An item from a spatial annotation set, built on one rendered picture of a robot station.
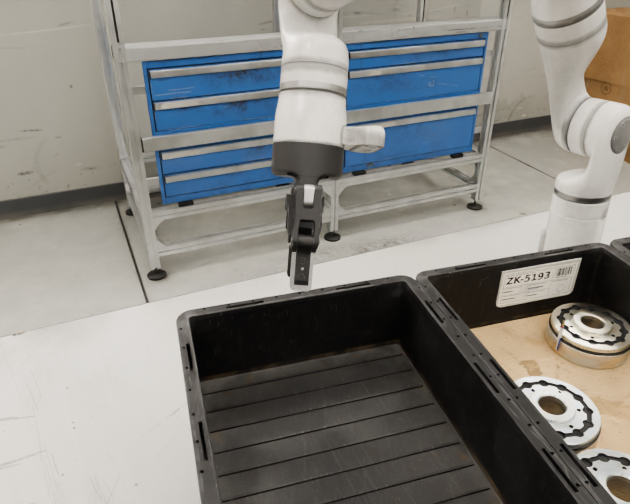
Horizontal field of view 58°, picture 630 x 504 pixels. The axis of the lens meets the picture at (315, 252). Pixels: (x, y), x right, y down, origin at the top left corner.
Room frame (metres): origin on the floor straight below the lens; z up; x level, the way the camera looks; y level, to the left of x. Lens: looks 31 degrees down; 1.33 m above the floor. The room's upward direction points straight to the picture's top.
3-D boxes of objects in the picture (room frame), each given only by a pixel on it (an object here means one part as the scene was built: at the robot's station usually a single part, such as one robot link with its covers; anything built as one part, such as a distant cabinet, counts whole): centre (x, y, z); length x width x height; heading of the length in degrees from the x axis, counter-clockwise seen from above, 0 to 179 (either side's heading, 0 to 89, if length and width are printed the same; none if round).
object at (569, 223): (0.90, -0.46, 0.83); 0.09 x 0.09 x 0.17; 36
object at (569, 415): (0.45, -0.26, 0.86); 0.05 x 0.05 x 0.01
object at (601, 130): (0.90, -0.46, 0.99); 0.09 x 0.09 x 0.17; 35
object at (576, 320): (0.60, -0.37, 0.86); 0.05 x 0.05 x 0.01
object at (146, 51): (2.41, -0.07, 0.91); 1.70 x 0.10 x 0.05; 114
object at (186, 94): (2.22, 0.28, 0.60); 0.72 x 0.03 x 0.56; 114
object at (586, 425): (0.45, -0.26, 0.86); 0.10 x 0.10 x 0.01
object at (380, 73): (2.55, -0.45, 0.60); 0.72 x 0.03 x 0.56; 114
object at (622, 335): (0.60, -0.37, 0.86); 0.10 x 0.10 x 0.01
